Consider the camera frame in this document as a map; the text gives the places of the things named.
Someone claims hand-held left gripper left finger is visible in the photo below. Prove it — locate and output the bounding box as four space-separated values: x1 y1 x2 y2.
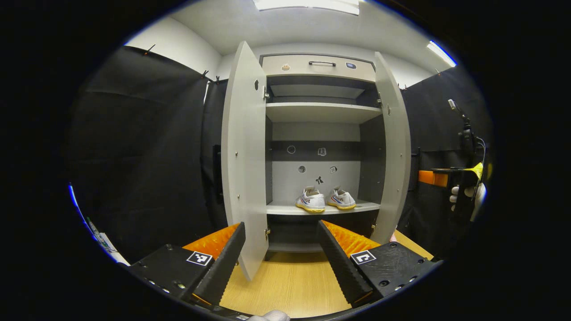
129 222 247 308

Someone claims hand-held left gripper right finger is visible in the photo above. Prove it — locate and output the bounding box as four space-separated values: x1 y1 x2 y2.
316 220 442 308

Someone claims grey cabinet door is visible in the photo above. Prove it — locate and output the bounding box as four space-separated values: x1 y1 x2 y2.
221 41 269 281
371 51 412 245

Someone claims white shoe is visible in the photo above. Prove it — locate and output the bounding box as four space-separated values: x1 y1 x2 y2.
295 186 326 213
327 186 356 210

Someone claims grey shoe cabinet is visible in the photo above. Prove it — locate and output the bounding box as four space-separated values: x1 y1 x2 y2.
221 41 412 281

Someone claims grey cabinet shelf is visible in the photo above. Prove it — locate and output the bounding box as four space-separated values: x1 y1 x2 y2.
266 200 381 216
265 103 383 124

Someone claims grey cabinet drawer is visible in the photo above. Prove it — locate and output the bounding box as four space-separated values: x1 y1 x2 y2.
261 54 377 83

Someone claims ceiling light panel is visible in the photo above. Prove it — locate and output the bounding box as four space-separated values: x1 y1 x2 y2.
253 0 360 16
426 40 457 67

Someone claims black backdrop cloth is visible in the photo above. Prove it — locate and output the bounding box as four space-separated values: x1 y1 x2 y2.
67 45 493 263

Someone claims black right door handle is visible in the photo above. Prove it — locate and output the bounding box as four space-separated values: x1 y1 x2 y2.
410 149 422 192

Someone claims black door handle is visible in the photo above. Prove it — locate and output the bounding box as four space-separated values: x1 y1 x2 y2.
213 144 223 201
410 149 422 192

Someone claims black left door handle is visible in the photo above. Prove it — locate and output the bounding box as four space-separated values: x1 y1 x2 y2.
213 144 223 201

